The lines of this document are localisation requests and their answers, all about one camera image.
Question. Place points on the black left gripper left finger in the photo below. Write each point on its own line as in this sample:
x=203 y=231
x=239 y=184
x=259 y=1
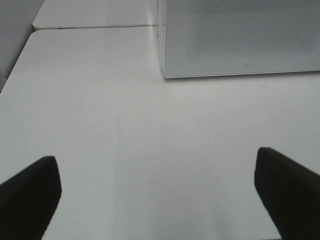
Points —
x=29 y=199

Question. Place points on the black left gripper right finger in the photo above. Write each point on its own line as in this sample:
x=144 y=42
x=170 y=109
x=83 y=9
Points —
x=290 y=194

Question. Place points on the white microwave door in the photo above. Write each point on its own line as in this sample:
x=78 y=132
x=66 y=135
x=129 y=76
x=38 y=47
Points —
x=201 y=38

